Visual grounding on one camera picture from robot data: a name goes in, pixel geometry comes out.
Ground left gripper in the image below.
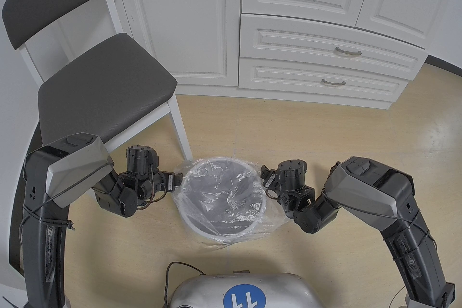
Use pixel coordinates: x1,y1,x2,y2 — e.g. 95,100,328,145
157,169,185,193

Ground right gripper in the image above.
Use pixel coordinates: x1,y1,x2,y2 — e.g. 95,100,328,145
261,165,280,192

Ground black cable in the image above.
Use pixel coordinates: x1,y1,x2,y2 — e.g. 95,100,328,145
164,262,206,305

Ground white chair grey cushions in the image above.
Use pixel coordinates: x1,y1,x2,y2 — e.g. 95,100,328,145
2,0,193,161

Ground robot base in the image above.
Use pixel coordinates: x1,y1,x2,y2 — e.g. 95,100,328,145
171,272,314,308

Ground white trash bin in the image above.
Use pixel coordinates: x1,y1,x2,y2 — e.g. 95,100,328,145
179,157,269,240

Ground clear plastic bag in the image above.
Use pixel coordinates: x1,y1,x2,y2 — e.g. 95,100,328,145
173,156,289,247

